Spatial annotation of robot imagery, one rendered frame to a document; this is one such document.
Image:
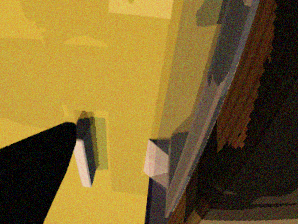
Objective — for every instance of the clear-fronted box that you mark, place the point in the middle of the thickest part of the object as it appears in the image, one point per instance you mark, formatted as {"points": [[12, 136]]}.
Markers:
{"points": [[227, 151]]}

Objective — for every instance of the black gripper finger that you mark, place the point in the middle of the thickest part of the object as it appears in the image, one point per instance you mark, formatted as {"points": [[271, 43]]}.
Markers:
{"points": [[31, 171]]}

